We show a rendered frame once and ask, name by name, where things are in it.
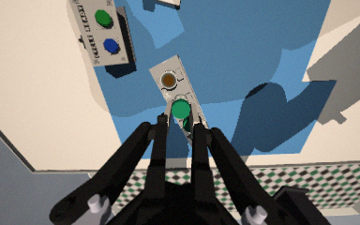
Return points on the blue flat mat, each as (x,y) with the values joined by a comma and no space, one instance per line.
(245,60)

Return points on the small sloping desk with blue and green keys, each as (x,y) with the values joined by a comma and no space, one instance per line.
(104,30)

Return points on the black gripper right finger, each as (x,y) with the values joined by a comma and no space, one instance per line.
(252,202)

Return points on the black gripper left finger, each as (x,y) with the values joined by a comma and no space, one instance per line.
(91,203)

